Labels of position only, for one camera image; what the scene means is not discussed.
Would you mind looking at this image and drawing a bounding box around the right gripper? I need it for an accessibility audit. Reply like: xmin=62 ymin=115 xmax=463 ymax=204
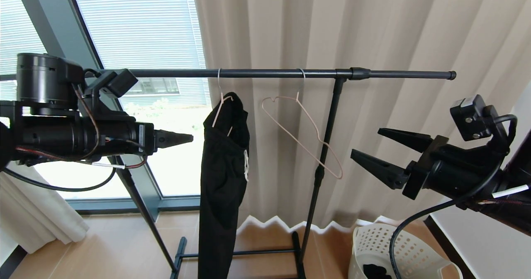
xmin=351 ymin=127 xmax=507 ymax=201

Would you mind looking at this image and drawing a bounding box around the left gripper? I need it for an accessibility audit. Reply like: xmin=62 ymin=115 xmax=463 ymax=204
xmin=19 ymin=112 xmax=158 ymax=162

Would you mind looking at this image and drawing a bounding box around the window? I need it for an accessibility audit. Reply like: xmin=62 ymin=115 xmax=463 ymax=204
xmin=0 ymin=0 xmax=213 ymax=222

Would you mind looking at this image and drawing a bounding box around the black clothes rack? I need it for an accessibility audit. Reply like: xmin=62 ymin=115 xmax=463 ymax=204
xmin=0 ymin=67 xmax=457 ymax=279

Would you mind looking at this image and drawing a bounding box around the white laundry basket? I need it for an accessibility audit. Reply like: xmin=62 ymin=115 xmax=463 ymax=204
xmin=348 ymin=223 xmax=463 ymax=279

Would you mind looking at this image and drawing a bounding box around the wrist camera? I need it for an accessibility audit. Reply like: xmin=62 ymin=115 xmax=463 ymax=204
xmin=84 ymin=69 xmax=139 ymax=107
xmin=450 ymin=94 xmax=505 ymax=143

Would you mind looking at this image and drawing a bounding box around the beige curtain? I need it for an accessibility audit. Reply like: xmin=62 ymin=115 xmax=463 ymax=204
xmin=0 ymin=163 xmax=90 ymax=255
xmin=192 ymin=0 xmax=531 ymax=235

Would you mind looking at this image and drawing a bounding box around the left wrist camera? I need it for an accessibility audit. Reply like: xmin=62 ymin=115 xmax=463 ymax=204
xmin=84 ymin=69 xmax=139 ymax=107

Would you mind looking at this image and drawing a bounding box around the pink clothes hanger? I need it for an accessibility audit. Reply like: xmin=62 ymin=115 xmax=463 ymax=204
xmin=261 ymin=69 xmax=344 ymax=180
xmin=211 ymin=69 xmax=235 ymax=137

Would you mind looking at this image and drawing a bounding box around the black knitted garment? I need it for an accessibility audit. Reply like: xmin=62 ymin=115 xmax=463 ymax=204
xmin=197 ymin=91 xmax=251 ymax=279

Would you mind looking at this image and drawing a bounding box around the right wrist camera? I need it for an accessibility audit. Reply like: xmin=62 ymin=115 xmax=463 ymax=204
xmin=450 ymin=94 xmax=505 ymax=143

